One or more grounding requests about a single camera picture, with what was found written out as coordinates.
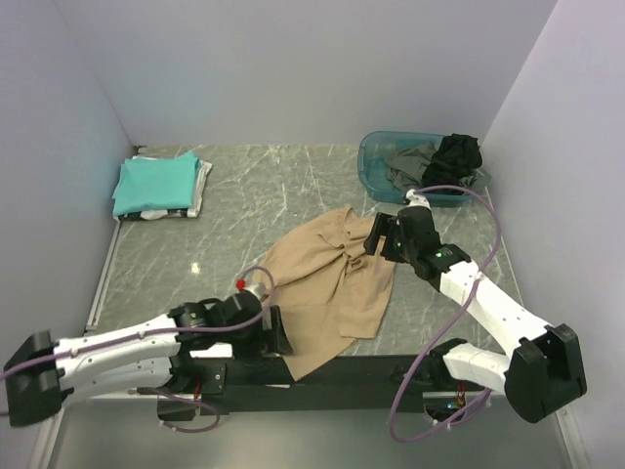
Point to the grey t shirt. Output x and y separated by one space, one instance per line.
405 168

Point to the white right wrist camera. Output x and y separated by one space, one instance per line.
414 199

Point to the tan t shirt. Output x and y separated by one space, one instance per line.
329 291

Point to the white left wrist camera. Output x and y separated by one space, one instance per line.
251 291

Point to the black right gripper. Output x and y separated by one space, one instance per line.
384 225

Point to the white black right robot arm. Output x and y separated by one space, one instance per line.
540 368

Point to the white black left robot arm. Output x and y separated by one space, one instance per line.
44 375

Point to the black base crossbar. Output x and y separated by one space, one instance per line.
344 383

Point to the black t shirt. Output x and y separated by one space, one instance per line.
456 162

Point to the teal plastic basket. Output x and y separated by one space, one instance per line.
382 183

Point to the folded teal t shirt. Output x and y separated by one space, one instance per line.
155 184

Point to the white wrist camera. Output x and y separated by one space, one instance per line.
414 199
251 291

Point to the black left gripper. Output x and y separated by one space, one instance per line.
261 343

